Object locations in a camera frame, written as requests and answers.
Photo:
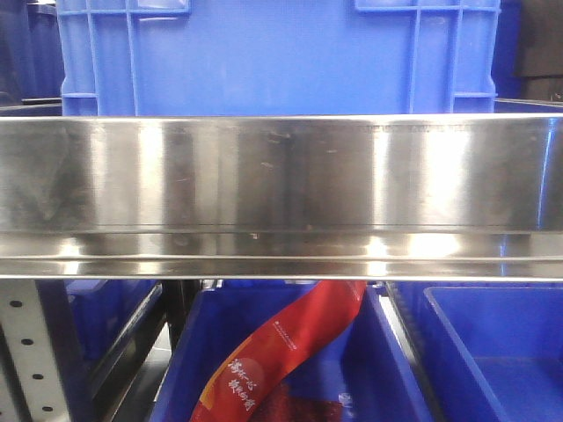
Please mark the blue bin lower centre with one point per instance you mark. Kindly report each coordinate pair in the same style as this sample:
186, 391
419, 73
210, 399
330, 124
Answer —
363, 375

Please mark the blue bin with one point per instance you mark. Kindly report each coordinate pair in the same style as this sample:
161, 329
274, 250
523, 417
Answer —
491, 351
363, 375
101, 308

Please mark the blue bin lower left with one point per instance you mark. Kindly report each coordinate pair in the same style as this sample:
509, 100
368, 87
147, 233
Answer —
101, 308

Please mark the blue bin lower right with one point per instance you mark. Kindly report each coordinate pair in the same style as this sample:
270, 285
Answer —
491, 351

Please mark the stainless steel shelf beam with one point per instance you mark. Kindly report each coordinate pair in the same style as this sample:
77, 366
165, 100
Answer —
389, 197

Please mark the red printed bag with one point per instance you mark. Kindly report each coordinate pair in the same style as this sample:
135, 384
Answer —
279, 346

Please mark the large blue crate on shelf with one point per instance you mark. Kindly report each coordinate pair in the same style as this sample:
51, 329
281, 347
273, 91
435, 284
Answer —
213, 58

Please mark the white perforated rack post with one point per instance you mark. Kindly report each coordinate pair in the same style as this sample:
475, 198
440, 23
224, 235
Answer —
31, 350

